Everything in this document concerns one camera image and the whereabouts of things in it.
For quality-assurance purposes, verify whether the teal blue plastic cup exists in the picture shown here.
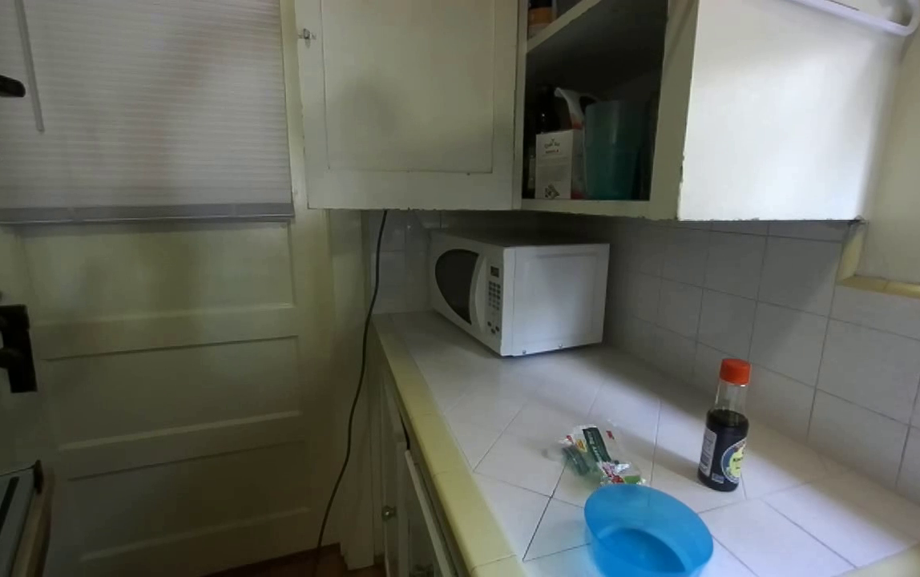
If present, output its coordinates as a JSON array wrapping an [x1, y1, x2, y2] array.
[[579, 100, 652, 201]]

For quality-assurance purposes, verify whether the white microwave oven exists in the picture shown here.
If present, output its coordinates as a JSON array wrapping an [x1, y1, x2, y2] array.
[[427, 229, 613, 358]]

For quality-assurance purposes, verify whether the white carton box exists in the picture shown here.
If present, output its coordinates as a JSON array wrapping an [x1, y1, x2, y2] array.
[[532, 125, 579, 201]]

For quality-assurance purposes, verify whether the white panel door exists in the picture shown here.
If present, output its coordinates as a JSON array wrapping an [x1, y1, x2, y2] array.
[[4, 212, 343, 577]]

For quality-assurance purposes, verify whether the soy sauce bottle, orange cap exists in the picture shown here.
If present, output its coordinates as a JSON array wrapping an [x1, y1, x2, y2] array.
[[695, 356, 756, 494]]

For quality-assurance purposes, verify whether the blue plastic bowl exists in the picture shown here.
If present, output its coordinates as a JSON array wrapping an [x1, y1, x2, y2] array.
[[579, 480, 717, 577]]

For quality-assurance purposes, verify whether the white door blind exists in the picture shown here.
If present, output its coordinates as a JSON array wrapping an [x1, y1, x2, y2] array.
[[0, 0, 299, 229]]

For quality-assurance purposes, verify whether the black door latch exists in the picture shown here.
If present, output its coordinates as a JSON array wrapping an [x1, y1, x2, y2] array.
[[0, 302, 41, 398]]

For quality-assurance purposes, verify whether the black power cable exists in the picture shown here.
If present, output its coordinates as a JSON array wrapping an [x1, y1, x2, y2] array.
[[309, 208, 391, 555]]

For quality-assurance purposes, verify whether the white wall cupboard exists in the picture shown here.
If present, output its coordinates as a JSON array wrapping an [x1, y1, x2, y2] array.
[[290, 0, 911, 223]]

